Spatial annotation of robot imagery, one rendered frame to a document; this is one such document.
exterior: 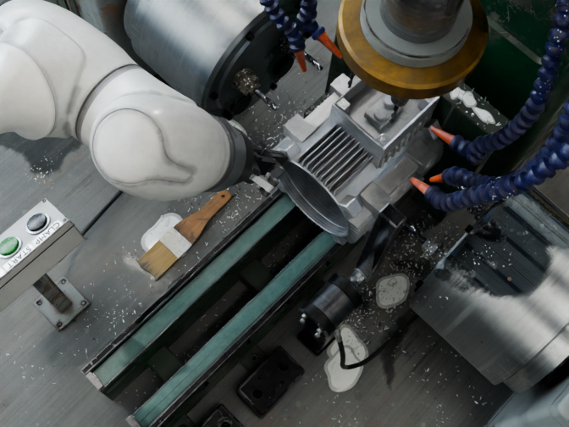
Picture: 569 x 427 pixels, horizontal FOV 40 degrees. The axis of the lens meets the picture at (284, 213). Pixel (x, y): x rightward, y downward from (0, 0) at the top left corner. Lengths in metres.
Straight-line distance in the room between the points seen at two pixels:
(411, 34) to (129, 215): 0.69
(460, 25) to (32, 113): 0.48
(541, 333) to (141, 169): 0.57
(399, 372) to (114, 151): 0.77
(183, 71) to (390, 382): 0.61
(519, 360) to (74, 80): 0.66
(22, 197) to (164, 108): 0.76
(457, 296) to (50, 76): 0.59
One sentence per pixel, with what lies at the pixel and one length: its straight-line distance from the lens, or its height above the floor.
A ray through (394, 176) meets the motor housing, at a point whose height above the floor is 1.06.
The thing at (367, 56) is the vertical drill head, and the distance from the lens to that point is 0.93.
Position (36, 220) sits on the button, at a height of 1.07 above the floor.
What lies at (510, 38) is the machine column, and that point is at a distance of 1.19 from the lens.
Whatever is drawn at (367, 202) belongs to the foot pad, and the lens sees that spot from 1.13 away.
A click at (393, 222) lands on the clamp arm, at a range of 0.94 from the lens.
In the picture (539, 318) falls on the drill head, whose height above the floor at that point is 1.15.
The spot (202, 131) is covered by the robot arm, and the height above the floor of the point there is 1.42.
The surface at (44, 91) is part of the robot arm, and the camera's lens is 0.80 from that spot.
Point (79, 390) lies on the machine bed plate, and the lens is 1.36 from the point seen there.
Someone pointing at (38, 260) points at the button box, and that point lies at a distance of 1.14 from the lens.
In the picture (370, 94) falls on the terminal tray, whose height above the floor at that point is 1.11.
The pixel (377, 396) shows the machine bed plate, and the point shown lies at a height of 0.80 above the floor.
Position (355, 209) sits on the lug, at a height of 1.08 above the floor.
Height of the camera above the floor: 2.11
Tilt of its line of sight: 69 degrees down
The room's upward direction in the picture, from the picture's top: 7 degrees clockwise
